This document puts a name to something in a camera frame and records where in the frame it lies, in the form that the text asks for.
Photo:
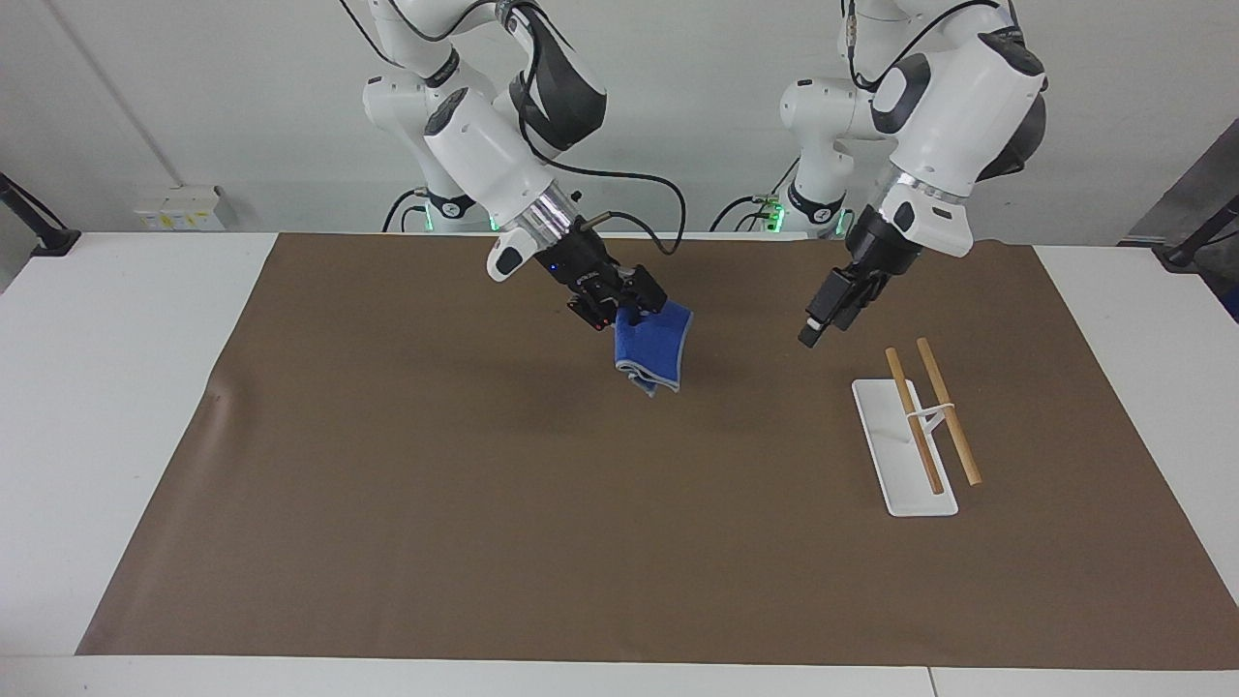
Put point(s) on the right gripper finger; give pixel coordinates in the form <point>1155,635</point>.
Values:
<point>592,312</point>
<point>645,290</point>

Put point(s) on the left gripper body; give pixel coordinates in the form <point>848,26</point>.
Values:
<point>883,244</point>

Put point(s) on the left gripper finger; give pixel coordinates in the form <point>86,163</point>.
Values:
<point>858,300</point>
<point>821,308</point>

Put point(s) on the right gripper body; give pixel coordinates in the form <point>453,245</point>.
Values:
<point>584,263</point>

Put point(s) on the blue towel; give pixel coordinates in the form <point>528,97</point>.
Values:
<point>653,347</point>

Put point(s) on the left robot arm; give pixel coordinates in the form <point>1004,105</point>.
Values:
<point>958,116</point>

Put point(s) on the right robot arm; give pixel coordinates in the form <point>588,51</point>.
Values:
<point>484,160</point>

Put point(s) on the white rack with wooden bars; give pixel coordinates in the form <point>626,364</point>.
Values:
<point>905,455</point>

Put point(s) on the black stand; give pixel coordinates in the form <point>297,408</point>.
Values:
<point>1195,242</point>
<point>44,232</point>

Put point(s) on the white power strip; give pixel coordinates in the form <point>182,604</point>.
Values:
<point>179,208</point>

